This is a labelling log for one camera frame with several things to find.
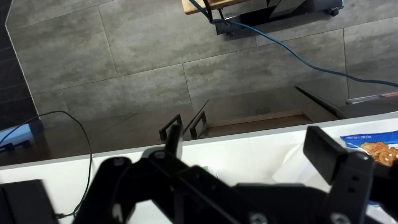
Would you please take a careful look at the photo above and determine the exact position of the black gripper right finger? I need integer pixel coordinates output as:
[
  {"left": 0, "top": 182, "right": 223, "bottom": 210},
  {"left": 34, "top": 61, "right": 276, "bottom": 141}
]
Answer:
[{"left": 303, "top": 125, "right": 398, "bottom": 224}]

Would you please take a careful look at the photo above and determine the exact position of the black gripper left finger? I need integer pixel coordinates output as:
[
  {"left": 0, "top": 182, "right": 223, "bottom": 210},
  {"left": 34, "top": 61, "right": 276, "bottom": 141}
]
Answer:
[{"left": 73, "top": 123, "right": 250, "bottom": 224}]

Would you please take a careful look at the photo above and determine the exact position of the blue snack packet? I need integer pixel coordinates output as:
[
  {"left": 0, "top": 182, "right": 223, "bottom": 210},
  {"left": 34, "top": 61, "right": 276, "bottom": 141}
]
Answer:
[{"left": 339, "top": 130, "right": 398, "bottom": 168}]

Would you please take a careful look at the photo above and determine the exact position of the wheeled robot base cart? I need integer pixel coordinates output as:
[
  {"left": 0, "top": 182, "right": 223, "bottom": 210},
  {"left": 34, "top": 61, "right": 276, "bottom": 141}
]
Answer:
[{"left": 180, "top": 0, "right": 346, "bottom": 40}]

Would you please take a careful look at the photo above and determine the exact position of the black flat slab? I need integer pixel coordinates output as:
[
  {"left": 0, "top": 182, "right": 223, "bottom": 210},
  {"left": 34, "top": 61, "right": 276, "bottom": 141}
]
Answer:
[{"left": 0, "top": 178, "right": 60, "bottom": 224}]

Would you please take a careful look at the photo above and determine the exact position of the pale blue panel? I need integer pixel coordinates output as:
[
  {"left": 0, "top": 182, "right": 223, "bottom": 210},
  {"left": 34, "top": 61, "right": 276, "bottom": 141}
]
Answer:
[{"left": 0, "top": 123, "right": 35, "bottom": 153}]

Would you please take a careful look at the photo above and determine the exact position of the thin black cable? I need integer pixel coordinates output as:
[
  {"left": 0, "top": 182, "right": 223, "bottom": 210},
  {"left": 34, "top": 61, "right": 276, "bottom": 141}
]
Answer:
[{"left": 0, "top": 108, "right": 94, "bottom": 220}]

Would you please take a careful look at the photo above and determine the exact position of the black cabinet handle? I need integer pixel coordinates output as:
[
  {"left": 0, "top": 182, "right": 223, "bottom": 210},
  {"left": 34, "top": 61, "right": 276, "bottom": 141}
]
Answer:
[
  {"left": 189, "top": 110, "right": 210, "bottom": 141},
  {"left": 158, "top": 113, "right": 184, "bottom": 143}
]

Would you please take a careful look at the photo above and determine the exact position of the blue-grey power cable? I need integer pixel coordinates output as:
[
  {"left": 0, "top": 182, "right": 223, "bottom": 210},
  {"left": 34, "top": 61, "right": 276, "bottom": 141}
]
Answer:
[{"left": 189, "top": 0, "right": 398, "bottom": 90}]

